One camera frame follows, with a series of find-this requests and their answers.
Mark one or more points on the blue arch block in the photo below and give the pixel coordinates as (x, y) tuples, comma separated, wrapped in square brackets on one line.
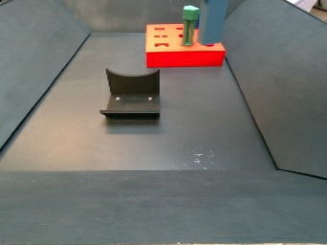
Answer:
[(211, 19)]

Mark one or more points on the red foam shape board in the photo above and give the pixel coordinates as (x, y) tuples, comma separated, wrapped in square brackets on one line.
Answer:
[(165, 52)]

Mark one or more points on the black curved holder stand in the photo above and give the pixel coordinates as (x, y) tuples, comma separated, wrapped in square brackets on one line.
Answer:
[(133, 95)]

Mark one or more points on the green pentagon peg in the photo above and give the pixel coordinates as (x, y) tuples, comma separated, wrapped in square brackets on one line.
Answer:
[(189, 17)]

